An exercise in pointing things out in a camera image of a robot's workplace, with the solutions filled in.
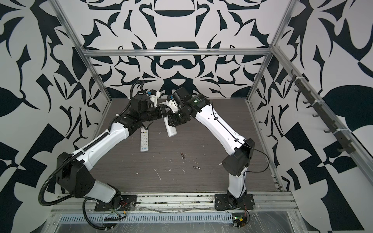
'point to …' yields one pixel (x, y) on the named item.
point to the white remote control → (144, 142)
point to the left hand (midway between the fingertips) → (173, 105)
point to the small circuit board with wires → (240, 219)
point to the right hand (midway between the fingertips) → (170, 121)
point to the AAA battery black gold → (181, 154)
